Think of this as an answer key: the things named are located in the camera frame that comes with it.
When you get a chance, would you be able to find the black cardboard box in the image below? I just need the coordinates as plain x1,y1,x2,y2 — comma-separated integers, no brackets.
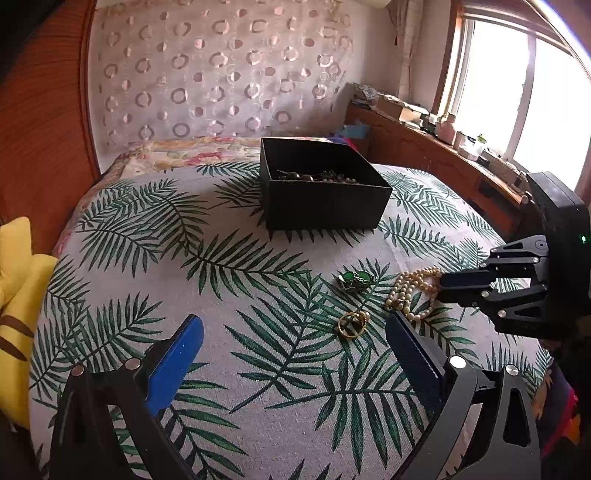
259,137,393,232

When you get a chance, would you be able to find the yellow plush toy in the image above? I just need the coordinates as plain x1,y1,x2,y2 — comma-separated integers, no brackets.
0,216,59,433

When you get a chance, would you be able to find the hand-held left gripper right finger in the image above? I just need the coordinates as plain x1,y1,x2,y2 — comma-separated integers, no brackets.
385,311,542,480

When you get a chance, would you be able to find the window with wooden frame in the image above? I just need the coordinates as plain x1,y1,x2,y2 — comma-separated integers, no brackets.
433,0,591,197

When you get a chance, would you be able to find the white window curtain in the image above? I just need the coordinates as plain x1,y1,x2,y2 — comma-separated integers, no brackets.
387,0,424,99

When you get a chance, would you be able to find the gold bangle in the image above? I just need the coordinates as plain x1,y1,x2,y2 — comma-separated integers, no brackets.
337,310,371,339

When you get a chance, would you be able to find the white pearl necklace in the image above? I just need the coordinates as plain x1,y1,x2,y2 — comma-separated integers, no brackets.
385,266,445,322

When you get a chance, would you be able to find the stack of papers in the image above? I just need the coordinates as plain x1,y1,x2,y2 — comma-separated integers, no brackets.
351,82,382,105

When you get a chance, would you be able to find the heap of jewelry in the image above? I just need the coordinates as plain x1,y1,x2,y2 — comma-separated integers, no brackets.
276,169,362,185

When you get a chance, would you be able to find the open cardboard box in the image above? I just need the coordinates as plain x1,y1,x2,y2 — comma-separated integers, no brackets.
375,94,433,124

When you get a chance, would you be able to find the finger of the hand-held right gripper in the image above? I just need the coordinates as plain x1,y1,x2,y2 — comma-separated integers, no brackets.
449,282,554,337
438,234,550,303

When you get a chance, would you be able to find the floral blanket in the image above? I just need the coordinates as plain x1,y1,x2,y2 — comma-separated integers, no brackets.
98,136,352,180

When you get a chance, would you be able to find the dark patterned cloth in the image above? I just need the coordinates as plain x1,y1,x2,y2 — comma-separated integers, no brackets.
531,339,591,464

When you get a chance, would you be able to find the pink kettle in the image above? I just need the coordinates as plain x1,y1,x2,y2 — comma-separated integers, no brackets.
436,112,458,142

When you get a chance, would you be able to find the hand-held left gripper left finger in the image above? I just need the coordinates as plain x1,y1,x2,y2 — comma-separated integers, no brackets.
48,314,205,480

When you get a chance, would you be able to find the long wooden cabinet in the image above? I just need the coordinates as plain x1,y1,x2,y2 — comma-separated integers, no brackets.
344,102,533,241

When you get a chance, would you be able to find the green gem brooch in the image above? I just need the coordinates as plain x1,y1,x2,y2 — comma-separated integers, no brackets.
335,271,374,292

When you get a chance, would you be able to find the leaf print cloth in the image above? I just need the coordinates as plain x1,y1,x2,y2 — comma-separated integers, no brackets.
28,159,555,480

